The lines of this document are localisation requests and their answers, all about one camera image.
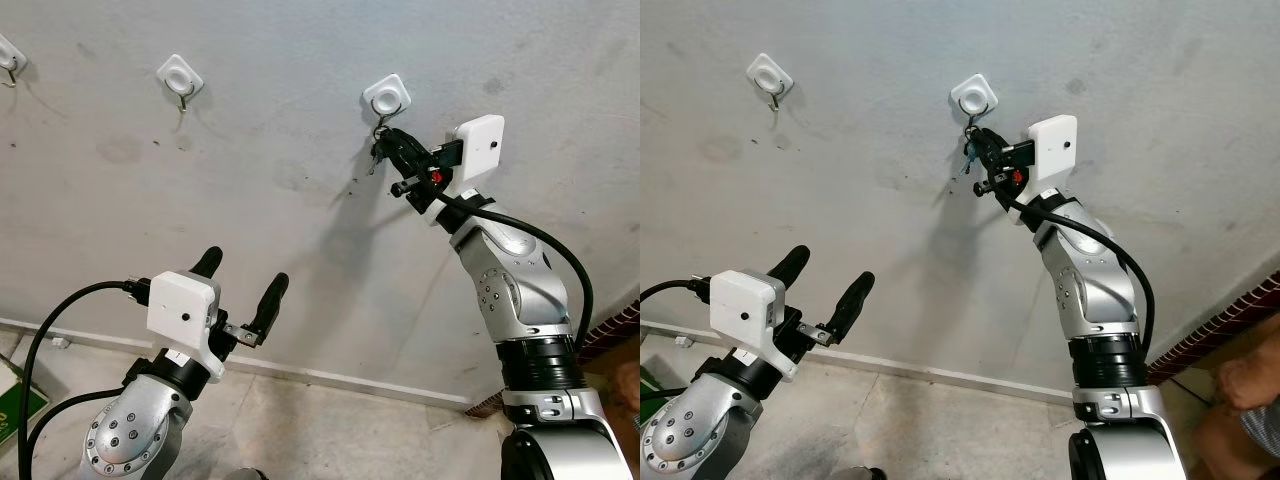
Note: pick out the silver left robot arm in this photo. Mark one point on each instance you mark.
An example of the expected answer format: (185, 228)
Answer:
(130, 430)
(690, 430)

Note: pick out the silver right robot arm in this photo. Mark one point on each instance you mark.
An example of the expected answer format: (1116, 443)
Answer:
(1100, 290)
(520, 290)

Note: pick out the green and white cardboard box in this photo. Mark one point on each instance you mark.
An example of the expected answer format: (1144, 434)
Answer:
(15, 410)

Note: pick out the seated person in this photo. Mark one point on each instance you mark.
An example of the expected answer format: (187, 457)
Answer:
(1250, 385)

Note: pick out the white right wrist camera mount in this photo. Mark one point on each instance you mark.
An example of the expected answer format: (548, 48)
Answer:
(478, 150)
(1052, 150)

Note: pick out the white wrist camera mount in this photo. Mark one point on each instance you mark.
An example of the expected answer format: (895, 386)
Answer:
(745, 312)
(180, 310)
(1052, 150)
(478, 150)

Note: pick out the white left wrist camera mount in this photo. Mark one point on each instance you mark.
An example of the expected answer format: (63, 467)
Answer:
(745, 312)
(180, 310)

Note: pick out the white wall hook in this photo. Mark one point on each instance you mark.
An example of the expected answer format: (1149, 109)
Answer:
(8, 52)
(975, 88)
(770, 72)
(387, 88)
(180, 72)

